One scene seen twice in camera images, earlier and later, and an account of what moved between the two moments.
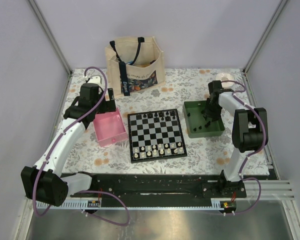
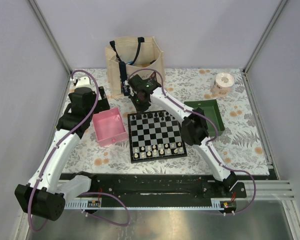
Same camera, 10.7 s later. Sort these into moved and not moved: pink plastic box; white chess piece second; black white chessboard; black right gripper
Moved: black right gripper
Not moved: white chess piece second; pink plastic box; black white chessboard
